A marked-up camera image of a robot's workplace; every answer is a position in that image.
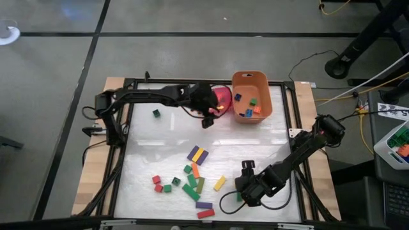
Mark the black arm base cable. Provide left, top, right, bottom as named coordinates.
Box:
left=82, top=139, right=108, bottom=167

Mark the black cable bundle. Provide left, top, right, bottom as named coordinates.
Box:
left=337, top=108, right=409, bottom=150

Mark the yellow floor cable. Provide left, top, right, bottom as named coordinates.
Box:
left=318, top=0, right=352, bottom=16
left=314, top=72, right=409, bottom=155

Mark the white mounting plate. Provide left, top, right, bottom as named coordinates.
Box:
left=288, top=127, right=304, bottom=139

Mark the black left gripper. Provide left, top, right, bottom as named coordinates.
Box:
left=188, top=82, right=224, bottom=118

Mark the white glossy table sheet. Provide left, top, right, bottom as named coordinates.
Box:
left=113, top=82, right=303, bottom=224

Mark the black table clamp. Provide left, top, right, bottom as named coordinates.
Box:
left=81, top=126, right=106, bottom=137

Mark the white floor cable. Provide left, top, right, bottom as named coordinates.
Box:
left=318, top=50, right=409, bottom=108

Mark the thin black floor cable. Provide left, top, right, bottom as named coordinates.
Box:
left=289, top=50, right=339, bottom=82

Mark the white storage bin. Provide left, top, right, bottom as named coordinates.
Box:
left=373, top=120, right=409, bottom=171

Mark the dark grey side desk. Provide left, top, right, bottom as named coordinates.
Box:
left=367, top=90, right=409, bottom=230

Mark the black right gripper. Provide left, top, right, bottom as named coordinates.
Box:
left=235, top=171, right=287, bottom=208

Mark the black table frame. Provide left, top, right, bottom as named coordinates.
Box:
left=72, top=70, right=341, bottom=224

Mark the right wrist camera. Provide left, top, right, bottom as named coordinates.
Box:
left=241, top=159, right=256, bottom=175

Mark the pink plastic tray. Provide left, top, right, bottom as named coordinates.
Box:
left=209, top=86, right=234, bottom=116

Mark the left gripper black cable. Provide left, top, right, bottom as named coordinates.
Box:
left=180, top=83, right=233, bottom=119

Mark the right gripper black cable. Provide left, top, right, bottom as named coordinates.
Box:
left=219, top=188, right=293, bottom=215

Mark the green studded block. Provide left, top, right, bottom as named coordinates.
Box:
left=386, top=127, right=409, bottom=148

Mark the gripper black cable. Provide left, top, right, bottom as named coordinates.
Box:
left=219, top=188, right=293, bottom=215
left=180, top=83, right=233, bottom=119

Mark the dark furniture leg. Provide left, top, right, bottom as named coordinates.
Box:
left=0, top=135, right=25, bottom=150

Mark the white printed paper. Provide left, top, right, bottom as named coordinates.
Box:
left=376, top=102, right=409, bottom=121

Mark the white round floor object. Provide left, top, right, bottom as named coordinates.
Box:
left=0, top=19, right=22, bottom=46

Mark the black keyboard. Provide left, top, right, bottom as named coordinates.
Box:
left=383, top=181, right=409, bottom=228

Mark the silver bracket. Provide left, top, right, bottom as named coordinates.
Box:
left=277, top=222, right=316, bottom=230
left=99, top=218, right=137, bottom=230

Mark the black stand foot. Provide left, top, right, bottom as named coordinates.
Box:
left=378, top=78, right=409, bottom=105

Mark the black stand with pole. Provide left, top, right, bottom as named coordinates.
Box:
left=324, top=0, right=409, bottom=80

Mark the orange plastic bin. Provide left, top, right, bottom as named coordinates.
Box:
left=231, top=70, right=274, bottom=125

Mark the yellow long block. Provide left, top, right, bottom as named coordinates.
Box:
left=190, top=147, right=205, bottom=164
left=213, top=174, right=227, bottom=192

